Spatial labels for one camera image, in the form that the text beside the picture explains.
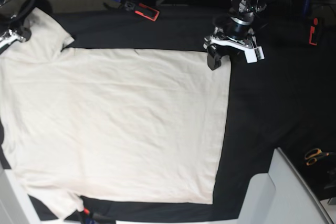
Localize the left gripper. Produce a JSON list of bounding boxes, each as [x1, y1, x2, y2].
[[203, 26, 264, 70]]

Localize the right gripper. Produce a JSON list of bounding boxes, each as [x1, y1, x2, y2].
[[1, 26, 32, 53]]

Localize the white T-shirt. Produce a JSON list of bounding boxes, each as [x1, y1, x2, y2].
[[1, 9, 231, 219]]

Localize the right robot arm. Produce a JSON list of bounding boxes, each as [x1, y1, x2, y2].
[[1, 0, 36, 52]]

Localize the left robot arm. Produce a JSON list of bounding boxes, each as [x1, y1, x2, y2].
[[203, 0, 267, 70]]

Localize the blue orange clamp right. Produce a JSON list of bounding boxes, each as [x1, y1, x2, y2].
[[302, 0, 324, 46]]

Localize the blue orange clamp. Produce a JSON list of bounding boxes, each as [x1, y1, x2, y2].
[[76, 208, 116, 224], [302, 0, 324, 46], [112, 0, 160, 22]]

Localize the blue orange clamp top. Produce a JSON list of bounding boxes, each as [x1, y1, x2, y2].
[[112, 0, 160, 22]]

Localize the white plastic bin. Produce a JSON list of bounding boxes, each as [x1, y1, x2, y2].
[[237, 148, 334, 223]]

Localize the blue orange clamp bottom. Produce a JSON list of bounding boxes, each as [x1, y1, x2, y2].
[[76, 208, 116, 224]]

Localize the orange handled scissors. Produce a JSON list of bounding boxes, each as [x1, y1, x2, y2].
[[304, 148, 335, 166]]

